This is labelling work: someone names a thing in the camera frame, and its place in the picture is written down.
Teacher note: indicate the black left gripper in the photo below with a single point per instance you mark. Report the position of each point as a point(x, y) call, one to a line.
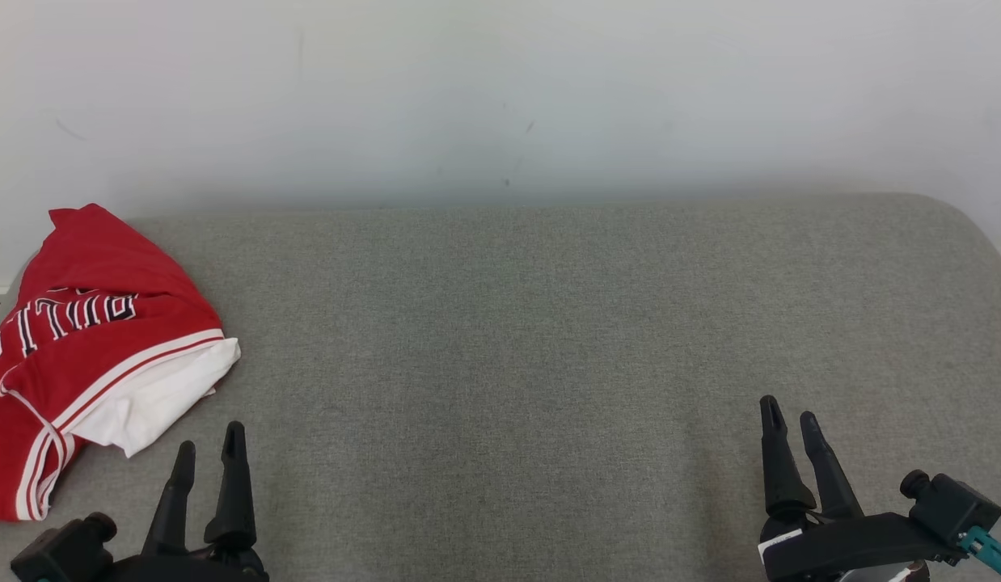
point(193, 569)

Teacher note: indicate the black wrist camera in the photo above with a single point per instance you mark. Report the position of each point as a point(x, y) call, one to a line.
point(953, 505)
point(60, 554)

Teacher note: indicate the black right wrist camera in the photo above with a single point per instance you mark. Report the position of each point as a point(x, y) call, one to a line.
point(953, 505)

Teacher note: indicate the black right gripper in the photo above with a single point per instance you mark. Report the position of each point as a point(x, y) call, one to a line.
point(848, 546)

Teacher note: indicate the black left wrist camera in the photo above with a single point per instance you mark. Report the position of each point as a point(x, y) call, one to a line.
point(60, 554)

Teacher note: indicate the red basketball jersey number 23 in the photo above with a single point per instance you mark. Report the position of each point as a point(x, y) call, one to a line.
point(104, 267)

